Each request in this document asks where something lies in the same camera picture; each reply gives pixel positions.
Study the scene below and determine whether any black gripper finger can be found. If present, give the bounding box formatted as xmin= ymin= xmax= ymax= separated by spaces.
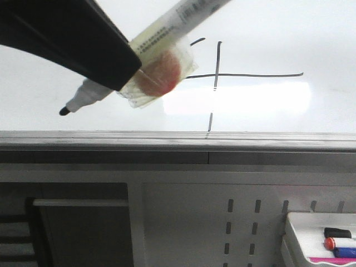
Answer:
xmin=1 ymin=1 xmax=142 ymax=91

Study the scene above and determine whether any white black-tip whiteboard marker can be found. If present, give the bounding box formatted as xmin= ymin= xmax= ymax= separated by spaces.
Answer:
xmin=58 ymin=0 xmax=234 ymax=117

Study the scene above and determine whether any red capped whiteboard marker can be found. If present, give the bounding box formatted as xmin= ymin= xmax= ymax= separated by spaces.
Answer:
xmin=324 ymin=237 xmax=355 ymax=250

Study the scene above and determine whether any blue capped whiteboard marker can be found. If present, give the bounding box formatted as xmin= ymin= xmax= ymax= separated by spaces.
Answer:
xmin=333 ymin=247 xmax=356 ymax=259

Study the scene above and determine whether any dark slatted shelf unit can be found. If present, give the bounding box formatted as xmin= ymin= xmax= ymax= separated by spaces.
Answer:
xmin=1 ymin=183 xmax=134 ymax=266

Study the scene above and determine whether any white pegboard stand panel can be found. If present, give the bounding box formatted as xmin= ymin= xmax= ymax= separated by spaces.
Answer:
xmin=1 ymin=151 xmax=355 ymax=266

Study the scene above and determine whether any white plastic marker tray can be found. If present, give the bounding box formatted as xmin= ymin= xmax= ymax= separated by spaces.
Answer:
xmin=281 ymin=212 xmax=355 ymax=266

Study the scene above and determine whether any black marker cap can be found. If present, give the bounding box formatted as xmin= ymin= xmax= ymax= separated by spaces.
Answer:
xmin=324 ymin=228 xmax=353 ymax=239

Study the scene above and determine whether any pink highlighter marker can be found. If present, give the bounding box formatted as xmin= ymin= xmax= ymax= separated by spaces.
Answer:
xmin=309 ymin=257 xmax=355 ymax=265

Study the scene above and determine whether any white whiteboard with aluminium frame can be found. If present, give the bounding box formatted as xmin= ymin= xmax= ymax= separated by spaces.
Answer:
xmin=1 ymin=1 xmax=355 ymax=150

